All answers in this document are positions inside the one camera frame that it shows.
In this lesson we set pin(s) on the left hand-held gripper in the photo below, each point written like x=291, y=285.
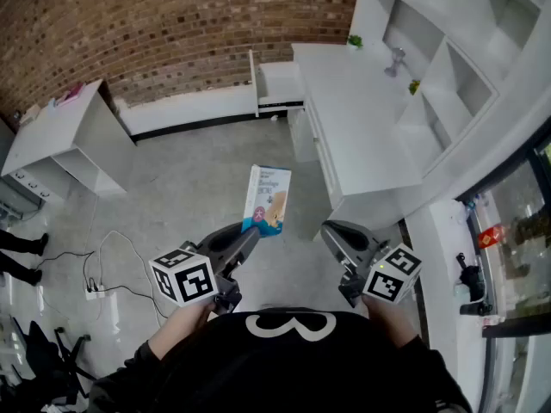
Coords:
x=189, y=280

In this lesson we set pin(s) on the white drawer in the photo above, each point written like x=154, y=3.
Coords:
x=280, y=80

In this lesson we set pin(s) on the white and blue box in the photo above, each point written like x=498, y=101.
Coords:
x=269, y=200

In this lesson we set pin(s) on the small green plant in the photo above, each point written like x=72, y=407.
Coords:
x=355, y=41

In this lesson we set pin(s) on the person's left forearm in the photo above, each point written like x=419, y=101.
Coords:
x=181, y=329

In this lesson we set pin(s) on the pink items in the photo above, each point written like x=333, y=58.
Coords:
x=71, y=94

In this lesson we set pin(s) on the white shelving unit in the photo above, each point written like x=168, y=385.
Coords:
x=456, y=67

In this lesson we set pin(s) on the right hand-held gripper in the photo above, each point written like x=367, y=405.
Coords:
x=387, y=275

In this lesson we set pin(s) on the yellow flower pot plant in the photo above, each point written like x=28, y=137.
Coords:
x=414, y=87

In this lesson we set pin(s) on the person's right forearm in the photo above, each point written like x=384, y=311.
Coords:
x=389, y=323

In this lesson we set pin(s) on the person's black shirt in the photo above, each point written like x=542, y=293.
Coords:
x=280, y=359

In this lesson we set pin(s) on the red packet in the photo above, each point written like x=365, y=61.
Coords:
x=490, y=236

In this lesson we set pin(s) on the white low cabinet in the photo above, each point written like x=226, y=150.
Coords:
x=357, y=136

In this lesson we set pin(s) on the white desk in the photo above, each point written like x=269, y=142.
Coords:
x=56, y=136

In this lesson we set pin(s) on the black device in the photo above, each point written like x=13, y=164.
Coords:
x=473, y=282

